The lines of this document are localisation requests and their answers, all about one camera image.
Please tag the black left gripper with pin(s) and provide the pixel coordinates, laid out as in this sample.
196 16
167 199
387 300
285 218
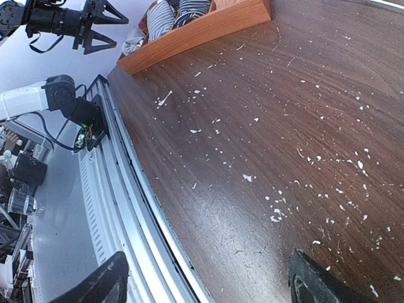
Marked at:
52 17

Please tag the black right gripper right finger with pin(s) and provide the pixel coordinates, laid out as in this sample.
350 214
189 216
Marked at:
310 282

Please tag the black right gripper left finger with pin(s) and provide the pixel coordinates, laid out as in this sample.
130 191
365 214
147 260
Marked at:
108 283

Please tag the brown wooden organizer box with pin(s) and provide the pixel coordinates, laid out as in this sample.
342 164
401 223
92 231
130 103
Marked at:
211 26

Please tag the grey striped boxer underwear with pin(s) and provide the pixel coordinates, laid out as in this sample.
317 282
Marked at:
160 20

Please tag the grey beige sock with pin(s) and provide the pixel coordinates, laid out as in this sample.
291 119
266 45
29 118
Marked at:
134 41

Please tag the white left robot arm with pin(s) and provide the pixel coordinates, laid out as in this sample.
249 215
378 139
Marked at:
57 92

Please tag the navy striped rolled underwear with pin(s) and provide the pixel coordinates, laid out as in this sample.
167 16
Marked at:
190 10

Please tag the brown rolled underwear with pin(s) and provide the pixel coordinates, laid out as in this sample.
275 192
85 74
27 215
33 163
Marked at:
219 4

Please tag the aluminium front rail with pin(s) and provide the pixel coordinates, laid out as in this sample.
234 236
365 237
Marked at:
123 214

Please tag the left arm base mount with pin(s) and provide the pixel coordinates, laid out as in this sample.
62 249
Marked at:
90 116

